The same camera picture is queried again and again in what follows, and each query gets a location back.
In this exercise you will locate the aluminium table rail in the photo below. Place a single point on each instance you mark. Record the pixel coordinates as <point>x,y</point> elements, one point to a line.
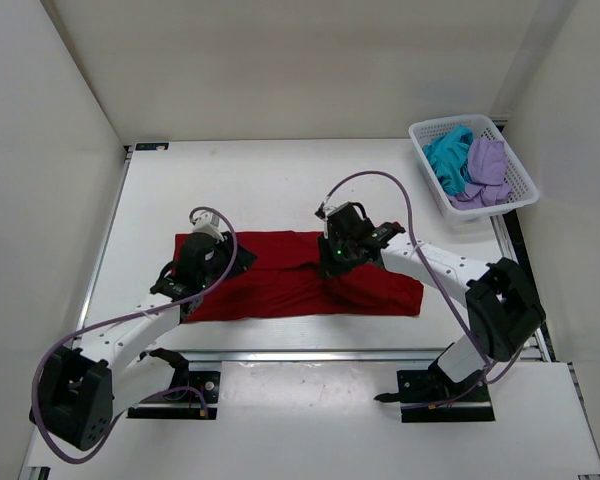
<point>304,355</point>

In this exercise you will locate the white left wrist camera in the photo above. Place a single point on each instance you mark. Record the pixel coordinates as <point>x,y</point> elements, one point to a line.
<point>208,223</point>

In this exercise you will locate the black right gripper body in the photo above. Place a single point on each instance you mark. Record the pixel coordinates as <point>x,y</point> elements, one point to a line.
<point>339,255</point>

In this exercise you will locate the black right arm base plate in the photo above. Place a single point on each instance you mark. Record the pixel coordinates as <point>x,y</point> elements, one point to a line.
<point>427,396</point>

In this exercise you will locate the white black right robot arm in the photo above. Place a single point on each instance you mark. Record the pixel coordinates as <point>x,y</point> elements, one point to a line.
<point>494,303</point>

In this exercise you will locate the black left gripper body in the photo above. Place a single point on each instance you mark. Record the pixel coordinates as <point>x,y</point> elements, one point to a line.
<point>221,258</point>

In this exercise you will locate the red t shirt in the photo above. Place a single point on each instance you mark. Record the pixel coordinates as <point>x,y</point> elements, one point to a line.
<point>284,282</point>

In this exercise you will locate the lilac t shirt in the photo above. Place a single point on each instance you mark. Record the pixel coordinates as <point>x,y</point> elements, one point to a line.
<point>487,166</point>

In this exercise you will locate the white plastic basket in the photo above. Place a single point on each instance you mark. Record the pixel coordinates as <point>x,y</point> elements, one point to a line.
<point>524,191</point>

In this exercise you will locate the teal t shirt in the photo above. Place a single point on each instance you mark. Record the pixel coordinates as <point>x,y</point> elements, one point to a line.
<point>448,157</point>

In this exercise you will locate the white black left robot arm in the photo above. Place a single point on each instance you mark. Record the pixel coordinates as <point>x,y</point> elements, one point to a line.
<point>79,392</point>

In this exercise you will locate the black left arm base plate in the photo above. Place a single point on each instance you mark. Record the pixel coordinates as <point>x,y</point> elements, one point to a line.
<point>184,405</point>

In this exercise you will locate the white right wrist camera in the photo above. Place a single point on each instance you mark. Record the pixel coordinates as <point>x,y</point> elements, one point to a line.
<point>323,211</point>

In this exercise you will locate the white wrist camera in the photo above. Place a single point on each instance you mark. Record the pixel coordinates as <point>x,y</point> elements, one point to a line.
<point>323,211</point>
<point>208,223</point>

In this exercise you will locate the blue label sticker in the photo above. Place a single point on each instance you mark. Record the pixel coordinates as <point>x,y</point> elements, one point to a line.
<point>151,146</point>

